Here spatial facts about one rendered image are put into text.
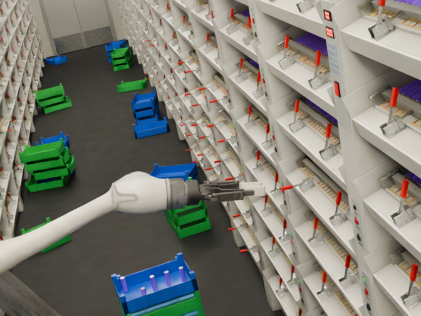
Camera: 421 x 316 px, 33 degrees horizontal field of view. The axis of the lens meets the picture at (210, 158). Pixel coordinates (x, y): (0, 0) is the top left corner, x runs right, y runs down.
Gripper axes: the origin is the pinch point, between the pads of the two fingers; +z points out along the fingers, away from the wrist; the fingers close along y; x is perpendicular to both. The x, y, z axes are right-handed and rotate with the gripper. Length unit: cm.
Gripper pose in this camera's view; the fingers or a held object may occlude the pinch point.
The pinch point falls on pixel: (252, 189)
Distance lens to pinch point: 212.4
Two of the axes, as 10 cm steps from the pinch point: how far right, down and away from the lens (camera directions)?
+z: 9.8, -0.5, 1.8
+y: 1.9, 3.0, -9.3
